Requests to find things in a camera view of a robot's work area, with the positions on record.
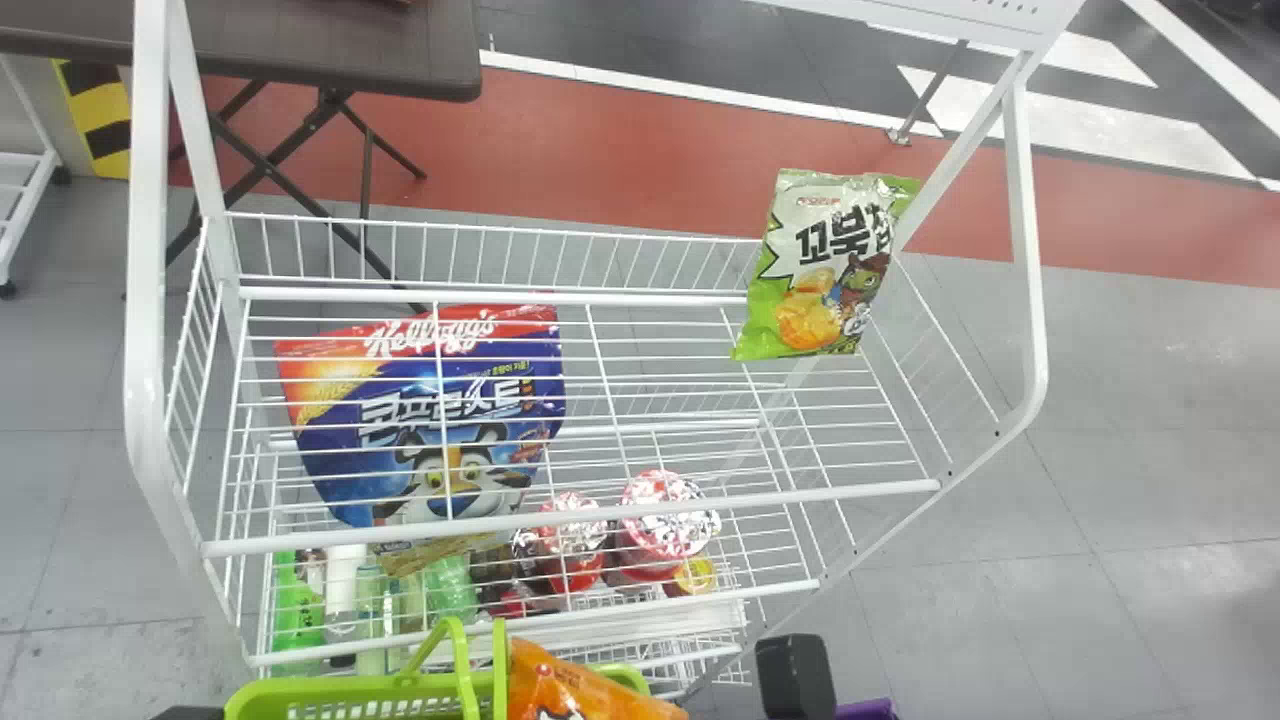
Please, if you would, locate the red noodle cup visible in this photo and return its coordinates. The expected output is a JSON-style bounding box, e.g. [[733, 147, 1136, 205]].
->
[[616, 469, 723, 583], [534, 491, 610, 597]]

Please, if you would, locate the green snack packet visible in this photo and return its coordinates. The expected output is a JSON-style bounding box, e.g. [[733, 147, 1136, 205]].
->
[[732, 168, 924, 362]]

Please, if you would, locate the blue cereal bag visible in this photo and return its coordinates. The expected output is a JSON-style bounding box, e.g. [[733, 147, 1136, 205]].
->
[[274, 303, 568, 529]]

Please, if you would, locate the yellow can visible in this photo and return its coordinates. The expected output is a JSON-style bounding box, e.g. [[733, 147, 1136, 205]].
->
[[671, 556, 718, 598]]

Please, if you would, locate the green bottle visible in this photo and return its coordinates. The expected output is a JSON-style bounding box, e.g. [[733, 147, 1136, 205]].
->
[[269, 549, 327, 663], [424, 554, 480, 627]]

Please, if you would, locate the orange snack packet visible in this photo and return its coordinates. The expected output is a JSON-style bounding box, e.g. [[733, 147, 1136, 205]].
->
[[507, 636, 690, 720]]

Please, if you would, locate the clear bottle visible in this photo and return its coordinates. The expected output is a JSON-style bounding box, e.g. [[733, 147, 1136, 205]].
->
[[324, 544, 370, 669]]

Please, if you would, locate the green basket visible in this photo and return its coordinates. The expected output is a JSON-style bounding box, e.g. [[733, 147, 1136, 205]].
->
[[223, 616, 652, 720]]

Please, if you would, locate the dark side table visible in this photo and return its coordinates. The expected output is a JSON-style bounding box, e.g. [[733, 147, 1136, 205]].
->
[[0, 0, 484, 313]]

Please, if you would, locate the white wire rack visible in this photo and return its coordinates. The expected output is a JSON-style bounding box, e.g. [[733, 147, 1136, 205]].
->
[[0, 55, 72, 301], [122, 0, 1087, 701]]

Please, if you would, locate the yellow black striped post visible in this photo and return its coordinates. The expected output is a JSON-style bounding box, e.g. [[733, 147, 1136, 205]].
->
[[51, 59, 132, 182]]

